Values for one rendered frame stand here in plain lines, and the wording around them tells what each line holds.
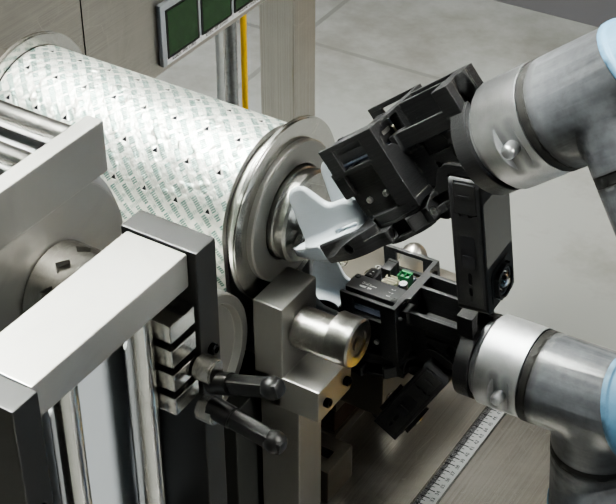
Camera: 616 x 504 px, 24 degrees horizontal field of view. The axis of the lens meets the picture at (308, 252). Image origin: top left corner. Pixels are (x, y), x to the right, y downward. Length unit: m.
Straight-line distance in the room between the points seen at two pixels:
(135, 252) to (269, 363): 0.39
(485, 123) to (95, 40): 0.59
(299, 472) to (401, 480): 0.20
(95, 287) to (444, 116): 0.31
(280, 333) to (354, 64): 2.79
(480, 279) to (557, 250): 2.22
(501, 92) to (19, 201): 0.31
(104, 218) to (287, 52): 1.19
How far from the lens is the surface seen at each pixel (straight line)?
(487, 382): 1.14
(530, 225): 3.29
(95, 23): 1.41
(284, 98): 2.14
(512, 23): 4.11
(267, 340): 1.12
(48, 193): 0.82
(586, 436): 1.12
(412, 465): 1.41
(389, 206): 1.00
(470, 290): 1.02
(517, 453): 1.43
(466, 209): 0.98
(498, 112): 0.92
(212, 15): 1.56
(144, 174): 1.11
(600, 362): 1.11
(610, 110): 0.87
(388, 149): 0.97
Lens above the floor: 1.89
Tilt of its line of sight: 37 degrees down
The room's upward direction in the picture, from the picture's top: straight up
